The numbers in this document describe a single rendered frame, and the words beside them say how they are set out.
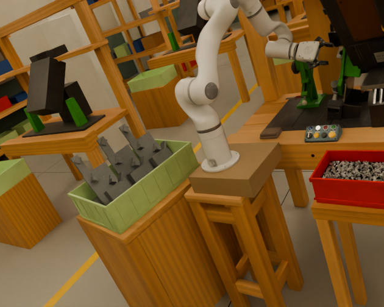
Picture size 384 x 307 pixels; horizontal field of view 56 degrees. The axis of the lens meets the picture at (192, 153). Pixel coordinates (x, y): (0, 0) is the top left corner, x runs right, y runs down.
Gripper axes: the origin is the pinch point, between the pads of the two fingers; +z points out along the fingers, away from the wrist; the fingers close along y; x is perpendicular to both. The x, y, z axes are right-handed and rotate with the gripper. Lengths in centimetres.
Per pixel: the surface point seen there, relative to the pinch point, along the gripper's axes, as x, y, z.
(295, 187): 97, -60, -22
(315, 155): 1.1, -49.5, 6.6
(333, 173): -18, -59, 20
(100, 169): -21, -87, -97
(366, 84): -19.0, -20.5, 22.8
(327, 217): -20, -76, 22
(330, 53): 25.4, 11.7, -5.9
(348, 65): -6.4, -7.6, 11.7
